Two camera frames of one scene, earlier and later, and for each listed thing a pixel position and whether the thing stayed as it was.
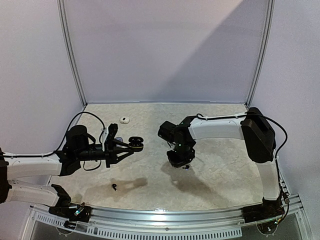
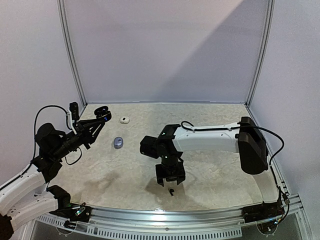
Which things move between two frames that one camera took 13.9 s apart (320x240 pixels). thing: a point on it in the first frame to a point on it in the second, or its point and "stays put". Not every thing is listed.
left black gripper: x=111 y=153 to x=82 y=128
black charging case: x=135 y=143 to x=102 y=113
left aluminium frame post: x=67 y=43 stays put
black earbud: x=114 y=185 to x=170 y=191
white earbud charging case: x=124 y=120 stays put
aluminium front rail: x=215 y=222 stays put
